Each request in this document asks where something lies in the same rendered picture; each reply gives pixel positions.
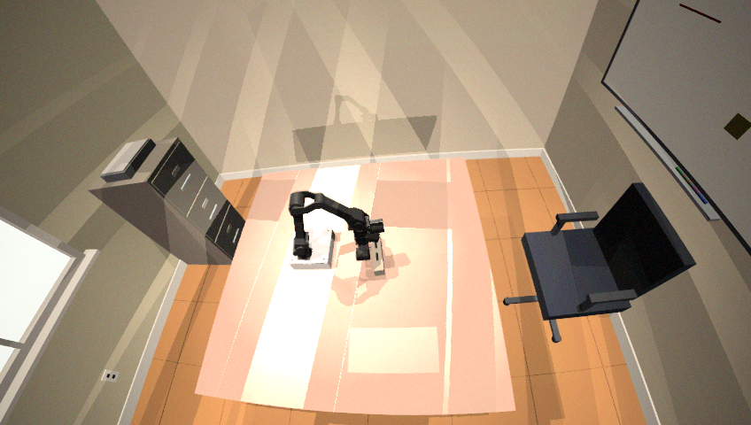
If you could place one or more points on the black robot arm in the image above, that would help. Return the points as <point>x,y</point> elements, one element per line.
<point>357,220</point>

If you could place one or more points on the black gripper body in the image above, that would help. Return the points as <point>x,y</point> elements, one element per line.
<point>364,253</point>

